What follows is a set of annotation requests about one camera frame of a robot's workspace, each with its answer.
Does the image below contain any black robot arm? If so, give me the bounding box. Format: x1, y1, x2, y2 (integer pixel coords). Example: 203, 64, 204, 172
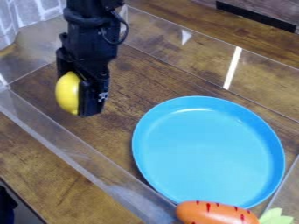
56, 0, 128, 117

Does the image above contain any white brick pattern curtain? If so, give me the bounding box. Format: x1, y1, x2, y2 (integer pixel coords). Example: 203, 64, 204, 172
0, 0, 66, 51

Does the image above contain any thin black wire loop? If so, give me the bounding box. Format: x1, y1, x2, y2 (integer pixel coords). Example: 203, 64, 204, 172
100, 10, 129, 46

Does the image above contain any dark baseboard strip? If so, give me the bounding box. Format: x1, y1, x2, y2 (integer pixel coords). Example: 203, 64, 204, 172
215, 0, 296, 33

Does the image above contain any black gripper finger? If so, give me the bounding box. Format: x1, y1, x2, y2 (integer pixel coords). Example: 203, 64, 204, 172
78, 79, 109, 117
56, 47, 73, 78

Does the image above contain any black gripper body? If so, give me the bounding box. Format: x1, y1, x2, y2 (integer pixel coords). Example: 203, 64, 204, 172
60, 7, 121, 80

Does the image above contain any blue round plastic tray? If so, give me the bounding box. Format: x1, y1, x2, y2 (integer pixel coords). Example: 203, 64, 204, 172
132, 96, 285, 208

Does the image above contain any orange toy carrot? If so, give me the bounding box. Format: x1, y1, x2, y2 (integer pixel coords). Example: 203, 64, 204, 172
173, 199, 295, 224

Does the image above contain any yellow toy lemon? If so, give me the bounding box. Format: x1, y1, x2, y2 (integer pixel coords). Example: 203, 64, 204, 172
54, 72, 80, 116

